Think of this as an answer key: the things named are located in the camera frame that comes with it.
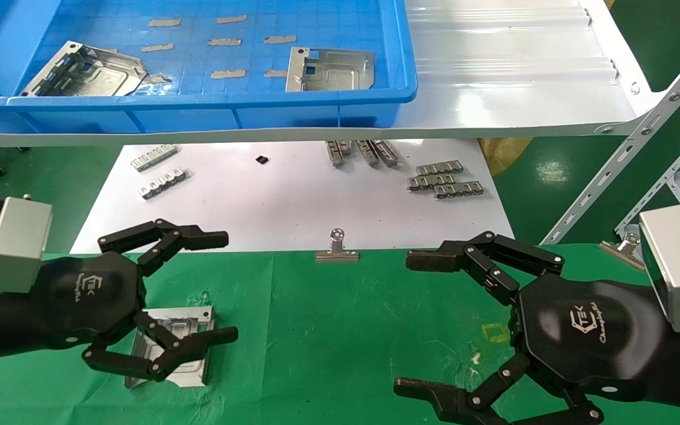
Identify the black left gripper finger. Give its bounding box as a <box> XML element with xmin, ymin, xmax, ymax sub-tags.
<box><xmin>81</xmin><ymin>311</ymin><xmax>240</xmax><ymax>382</ymax></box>
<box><xmin>97</xmin><ymin>218</ymin><xmax>230</xmax><ymax>277</ymax></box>

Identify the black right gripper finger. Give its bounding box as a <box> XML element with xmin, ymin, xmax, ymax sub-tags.
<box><xmin>406</xmin><ymin>231</ymin><xmax>565</xmax><ymax>307</ymax></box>
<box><xmin>393</xmin><ymin>352</ymin><xmax>605</xmax><ymax>425</ymax></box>

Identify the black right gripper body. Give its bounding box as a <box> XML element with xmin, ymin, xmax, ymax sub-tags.
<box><xmin>508</xmin><ymin>275</ymin><xmax>680</xmax><ymax>409</ymax></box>

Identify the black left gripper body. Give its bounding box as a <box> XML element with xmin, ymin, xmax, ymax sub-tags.
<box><xmin>32</xmin><ymin>252</ymin><xmax>146</xmax><ymax>349</ymax></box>

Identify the curved-edge sheet metal bracket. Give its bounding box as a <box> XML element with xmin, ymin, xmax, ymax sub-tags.
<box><xmin>124</xmin><ymin>305</ymin><xmax>217</xmax><ymax>389</ymax></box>

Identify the white lower shelf board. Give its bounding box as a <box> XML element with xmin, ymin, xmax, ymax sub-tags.
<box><xmin>70</xmin><ymin>139</ymin><xmax>515</xmax><ymax>254</ymax></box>

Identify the silver binder clip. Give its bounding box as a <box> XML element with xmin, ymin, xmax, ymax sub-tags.
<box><xmin>315</xmin><ymin>228</ymin><xmax>360</xmax><ymax>263</ymax></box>
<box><xmin>599</xmin><ymin>231</ymin><xmax>648</xmax><ymax>272</ymax></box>

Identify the green table cloth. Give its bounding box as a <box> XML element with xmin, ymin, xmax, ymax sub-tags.
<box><xmin>0</xmin><ymin>243</ymin><xmax>680</xmax><ymax>425</ymax></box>

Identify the blue plastic bin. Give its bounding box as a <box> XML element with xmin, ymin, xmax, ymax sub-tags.
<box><xmin>0</xmin><ymin>0</ymin><xmax>419</xmax><ymax>135</ymax></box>

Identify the yellow brown paper bag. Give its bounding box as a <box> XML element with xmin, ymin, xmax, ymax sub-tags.
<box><xmin>478</xmin><ymin>138</ymin><xmax>534</xmax><ymax>177</ymax></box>

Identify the flat notched metal plate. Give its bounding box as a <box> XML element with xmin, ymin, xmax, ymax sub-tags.
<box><xmin>285</xmin><ymin>47</ymin><xmax>375</xmax><ymax>93</ymax></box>

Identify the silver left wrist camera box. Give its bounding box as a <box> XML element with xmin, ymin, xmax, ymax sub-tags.
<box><xmin>0</xmin><ymin>196</ymin><xmax>54</xmax><ymax>299</ymax></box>

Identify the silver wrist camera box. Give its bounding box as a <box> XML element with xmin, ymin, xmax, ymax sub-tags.
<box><xmin>0</xmin><ymin>196</ymin><xmax>54</xmax><ymax>299</ymax></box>
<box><xmin>638</xmin><ymin>201</ymin><xmax>680</xmax><ymax>335</ymax></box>

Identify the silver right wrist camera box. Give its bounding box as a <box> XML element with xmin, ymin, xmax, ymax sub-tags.
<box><xmin>638</xmin><ymin>201</ymin><xmax>680</xmax><ymax>335</ymax></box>

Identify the white perforated rack post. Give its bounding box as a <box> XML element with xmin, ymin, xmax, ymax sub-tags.
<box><xmin>540</xmin><ymin>44</ymin><xmax>680</xmax><ymax>246</ymax></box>
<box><xmin>614</xmin><ymin>115</ymin><xmax>680</xmax><ymax>237</ymax></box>

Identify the angled sheet metal bracket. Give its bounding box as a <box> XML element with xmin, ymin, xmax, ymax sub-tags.
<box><xmin>19</xmin><ymin>41</ymin><xmax>149</xmax><ymax>97</ymax></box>

